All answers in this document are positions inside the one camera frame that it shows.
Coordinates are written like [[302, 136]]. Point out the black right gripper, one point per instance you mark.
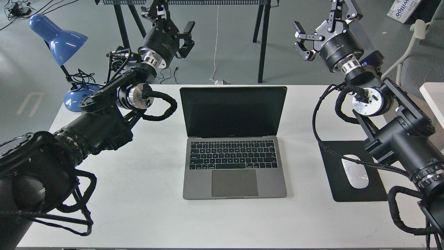
[[337, 45]]

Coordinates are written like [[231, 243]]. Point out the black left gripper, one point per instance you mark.
[[161, 44]]

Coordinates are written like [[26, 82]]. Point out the grey laptop computer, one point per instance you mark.
[[232, 148]]

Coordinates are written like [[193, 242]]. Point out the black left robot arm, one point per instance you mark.
[[40, 182]]

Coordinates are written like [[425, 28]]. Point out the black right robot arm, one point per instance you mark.
[[397, 129]]

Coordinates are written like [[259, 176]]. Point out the white cardboard box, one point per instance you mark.
[[401, 10]]

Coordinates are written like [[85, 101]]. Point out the blue desk lamp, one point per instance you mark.
[[63, 44]]

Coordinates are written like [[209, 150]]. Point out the white side table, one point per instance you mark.
[[433, 93]]

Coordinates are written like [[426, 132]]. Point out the white computer mouse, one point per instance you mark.
[[355, 173]]

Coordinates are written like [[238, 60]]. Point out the black mouse pad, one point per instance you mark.
[[342, 190]]

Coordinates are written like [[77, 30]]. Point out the grey chair white frame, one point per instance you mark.
[[423, 60]]

